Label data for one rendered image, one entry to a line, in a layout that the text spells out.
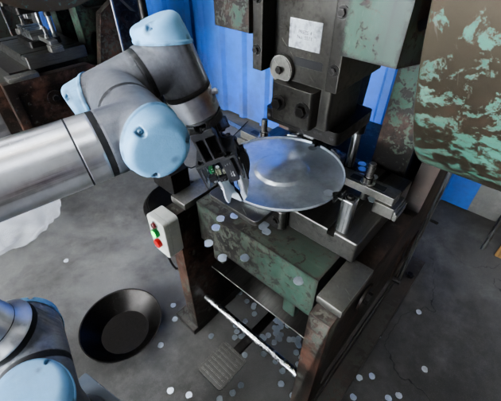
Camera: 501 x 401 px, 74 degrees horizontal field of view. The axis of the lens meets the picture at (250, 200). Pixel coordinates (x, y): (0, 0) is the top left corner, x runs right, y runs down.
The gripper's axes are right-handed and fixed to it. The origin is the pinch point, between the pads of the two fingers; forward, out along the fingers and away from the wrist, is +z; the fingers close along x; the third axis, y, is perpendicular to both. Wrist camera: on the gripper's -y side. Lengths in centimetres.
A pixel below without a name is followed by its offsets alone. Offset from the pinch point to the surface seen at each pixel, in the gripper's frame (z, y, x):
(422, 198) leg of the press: 32, -13, 44
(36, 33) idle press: -28, -144, -91
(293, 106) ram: -9.7, -9.5, 15.7
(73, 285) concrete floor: 52, -40, -94
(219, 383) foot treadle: 57, 13, -29
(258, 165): 2.3, -10.8, 4.6
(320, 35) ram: -21.0, -9.6, 23.7
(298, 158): 5.5, -12.5, 13.9
